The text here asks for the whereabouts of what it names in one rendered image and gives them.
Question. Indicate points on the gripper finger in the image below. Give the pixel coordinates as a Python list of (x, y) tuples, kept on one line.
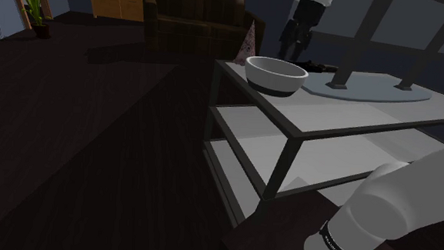
[(288, 39), (303, 43)]

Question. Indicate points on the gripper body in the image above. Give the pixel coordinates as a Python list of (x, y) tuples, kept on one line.
[(306, 14)]

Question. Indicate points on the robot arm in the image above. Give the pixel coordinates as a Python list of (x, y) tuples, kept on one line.
[(391, 207)]

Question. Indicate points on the white bowl with black base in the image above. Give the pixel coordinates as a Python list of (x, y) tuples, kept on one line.
[(273, 77)]

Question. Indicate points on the pink patterned cushion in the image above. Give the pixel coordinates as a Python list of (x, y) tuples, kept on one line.
[(246, 48)]

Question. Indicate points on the dark brown armchair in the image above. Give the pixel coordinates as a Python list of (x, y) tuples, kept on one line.
[(196, 26)]

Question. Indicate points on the light wooden cabinet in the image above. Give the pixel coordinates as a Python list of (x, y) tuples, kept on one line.
[(116, 1)]

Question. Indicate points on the green plant in dark pot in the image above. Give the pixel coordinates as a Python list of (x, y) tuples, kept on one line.
[(35, 4)]

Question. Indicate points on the black frame glass shelf table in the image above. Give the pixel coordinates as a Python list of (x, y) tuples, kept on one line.
[(339, 115)]

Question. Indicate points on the black frame on grey oval base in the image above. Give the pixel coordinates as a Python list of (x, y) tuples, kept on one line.
[(370, 90)]

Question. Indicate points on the brown wooden frame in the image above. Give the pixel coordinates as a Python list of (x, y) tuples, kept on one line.
[(20, 3)]

